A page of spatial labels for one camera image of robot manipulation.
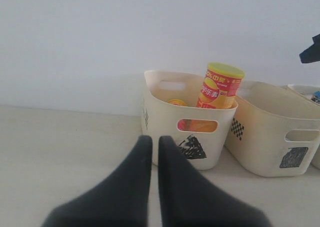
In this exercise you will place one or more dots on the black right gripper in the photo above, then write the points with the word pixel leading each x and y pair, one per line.
pixel 312 53

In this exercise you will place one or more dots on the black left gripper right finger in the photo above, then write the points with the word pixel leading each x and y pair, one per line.
pixel 188 199

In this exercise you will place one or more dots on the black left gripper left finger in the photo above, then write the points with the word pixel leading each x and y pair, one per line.
pixel 120 200

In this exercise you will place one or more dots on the blue instant noodle bag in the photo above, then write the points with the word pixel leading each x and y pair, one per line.
pixel 316 97

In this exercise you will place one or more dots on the yellow chips can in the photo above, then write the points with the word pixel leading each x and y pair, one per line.
pixel 219 86

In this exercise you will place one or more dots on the right cream bin circle mark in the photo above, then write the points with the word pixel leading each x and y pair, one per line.
pixel 306 92

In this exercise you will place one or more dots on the middle cream bin square mark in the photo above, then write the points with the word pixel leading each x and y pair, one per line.
pixel 274 131

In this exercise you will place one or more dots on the left cream bin triangle mark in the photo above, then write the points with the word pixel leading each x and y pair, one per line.
pixel 169 97

